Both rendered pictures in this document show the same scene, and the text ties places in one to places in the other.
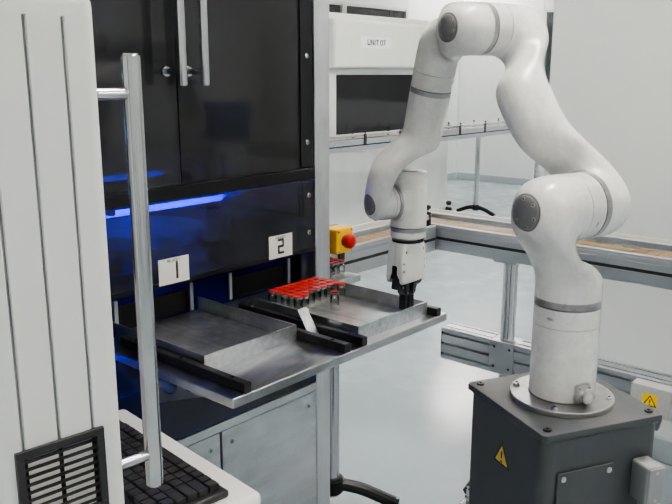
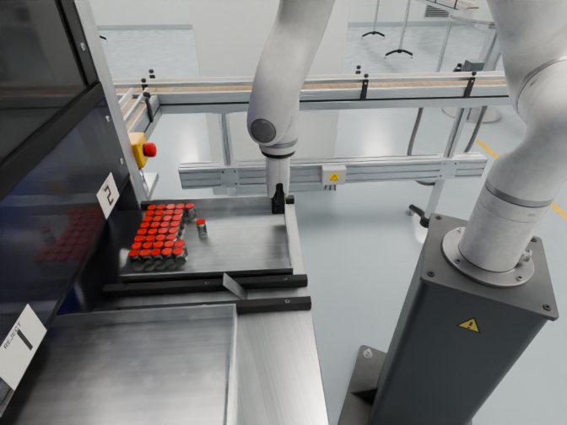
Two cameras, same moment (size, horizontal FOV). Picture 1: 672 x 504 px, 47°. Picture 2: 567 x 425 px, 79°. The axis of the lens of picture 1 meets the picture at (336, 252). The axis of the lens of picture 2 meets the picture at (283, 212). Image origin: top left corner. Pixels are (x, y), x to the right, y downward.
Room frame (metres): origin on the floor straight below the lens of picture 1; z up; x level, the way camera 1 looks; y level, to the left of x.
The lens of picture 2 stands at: (1.30, 0.31, 1.43)
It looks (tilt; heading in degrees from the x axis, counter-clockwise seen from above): 37 degrees down; 315
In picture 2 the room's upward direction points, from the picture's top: straight up
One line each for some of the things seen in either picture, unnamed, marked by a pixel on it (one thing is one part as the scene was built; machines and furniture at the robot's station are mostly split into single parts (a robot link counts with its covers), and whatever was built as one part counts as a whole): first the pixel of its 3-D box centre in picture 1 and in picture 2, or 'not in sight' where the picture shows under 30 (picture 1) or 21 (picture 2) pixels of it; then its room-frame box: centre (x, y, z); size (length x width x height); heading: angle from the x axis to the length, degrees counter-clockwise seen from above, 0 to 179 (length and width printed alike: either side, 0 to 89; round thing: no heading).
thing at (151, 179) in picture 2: (328, 277); (129, 186); (2.21, 0.02, 0.87); 0.14 x 0.13 x 0.02; 49
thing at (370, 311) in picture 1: (339, 306); (214, 235); (1.83, -0.01, 0.90); 0.34 x 0.26 x 0.04; 48
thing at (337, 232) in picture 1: (336, 239); (131, 150); (2.17, 0.00, 1.00); 0.08 x 0.07 x 0.07; 49
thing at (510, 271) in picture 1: (506, 363); (230, 179); (2.58, -0.60, 0.46); 0.09 x 0.09 x 0.77; 49
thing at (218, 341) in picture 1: (201, 330); (120, 387); (1.65, 0.30, 0.90); 0.34 x 0.26 x 0.04; 49
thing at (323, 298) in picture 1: (313, 296); (175, 234); (1.89, 0.06, 0.90); 0.18 x 0.02 x 0.05; 138
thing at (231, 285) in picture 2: (324, 327); (261, 287); (1.64, 0.02, 0.91); 0.14 x 0.03 x 0.06; 49
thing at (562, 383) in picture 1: (564, 350); (499, 225); (1.37, -0.42, 0.95); 0.19 x 0.19 x 0.18
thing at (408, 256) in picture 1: (407, 258); (278, 167); (1.78, -0.17, 1.03); 0.10 x 0.08 x 0.11; 139
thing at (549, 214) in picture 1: (559, 241); (553, 141); (1.35, -0.40, 1.16); 0.19 x 0.12 x 0.24; 122
